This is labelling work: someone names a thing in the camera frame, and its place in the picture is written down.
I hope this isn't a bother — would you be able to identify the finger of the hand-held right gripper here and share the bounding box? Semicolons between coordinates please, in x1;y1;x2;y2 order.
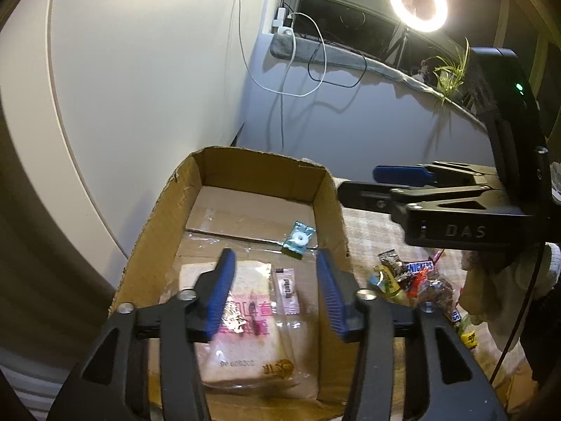
337;179;527;229
373;162;502;190

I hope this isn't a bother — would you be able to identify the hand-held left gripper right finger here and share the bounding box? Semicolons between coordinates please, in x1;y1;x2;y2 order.
316;248;509;421

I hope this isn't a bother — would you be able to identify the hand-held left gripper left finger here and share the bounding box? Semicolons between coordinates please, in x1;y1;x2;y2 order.
46;248;239;421

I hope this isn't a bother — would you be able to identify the yellow jelly cup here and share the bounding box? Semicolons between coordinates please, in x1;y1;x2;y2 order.
368;272;410;305

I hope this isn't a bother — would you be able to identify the sliced bread packet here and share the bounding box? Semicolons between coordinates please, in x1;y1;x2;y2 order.
180;261;303;393

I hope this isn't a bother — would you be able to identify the red snack sachet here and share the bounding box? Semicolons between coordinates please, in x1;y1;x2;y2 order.
405;272;429;298

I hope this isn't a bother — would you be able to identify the brown chocolate bar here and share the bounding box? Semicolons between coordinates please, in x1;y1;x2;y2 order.
405;250;445;296

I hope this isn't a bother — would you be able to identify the cardboard box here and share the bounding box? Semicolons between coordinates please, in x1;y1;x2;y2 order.
107;146;353;421

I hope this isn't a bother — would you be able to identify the yellow snack packet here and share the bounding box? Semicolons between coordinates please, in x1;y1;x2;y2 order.
457;315;481;350

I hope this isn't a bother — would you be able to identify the person's right hand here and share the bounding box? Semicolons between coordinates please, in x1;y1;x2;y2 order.
460;243;561;352

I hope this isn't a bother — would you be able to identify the plaid cloth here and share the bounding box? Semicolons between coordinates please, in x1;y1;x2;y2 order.
333;175;548;421

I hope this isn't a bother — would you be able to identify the small white sachet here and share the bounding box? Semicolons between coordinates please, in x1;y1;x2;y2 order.
272;267;301;316

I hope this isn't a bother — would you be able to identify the teal candy packet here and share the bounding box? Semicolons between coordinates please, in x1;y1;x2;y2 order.
283;221;316;257

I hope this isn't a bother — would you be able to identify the green potted plant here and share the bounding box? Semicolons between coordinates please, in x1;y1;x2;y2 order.
421;37;478;107

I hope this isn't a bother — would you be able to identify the clear bag of brown snack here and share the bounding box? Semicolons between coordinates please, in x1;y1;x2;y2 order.
416;275;457;313

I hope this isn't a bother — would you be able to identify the black light tripod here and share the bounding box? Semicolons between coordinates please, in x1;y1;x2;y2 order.
385;26;411;70

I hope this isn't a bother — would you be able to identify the grey windowsill cloth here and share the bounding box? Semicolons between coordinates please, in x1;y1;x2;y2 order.
269;33;487;129

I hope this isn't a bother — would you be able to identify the white power adapter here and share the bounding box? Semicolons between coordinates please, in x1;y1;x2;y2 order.
272;6;296;36

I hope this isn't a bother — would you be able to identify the white wardrobe panel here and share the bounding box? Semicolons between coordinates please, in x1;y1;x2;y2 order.
0;0;290;303

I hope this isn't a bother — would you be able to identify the black cable loop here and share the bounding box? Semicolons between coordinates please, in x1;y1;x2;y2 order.
307;31;369;89

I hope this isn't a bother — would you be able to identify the ring light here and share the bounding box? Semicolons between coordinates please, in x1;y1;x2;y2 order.
388;0;448;33

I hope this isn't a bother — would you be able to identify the white charging cable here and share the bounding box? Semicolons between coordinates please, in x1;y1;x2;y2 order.
237;0;327;151

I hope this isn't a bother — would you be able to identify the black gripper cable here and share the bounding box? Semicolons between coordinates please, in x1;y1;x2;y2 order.
488;241;554;384

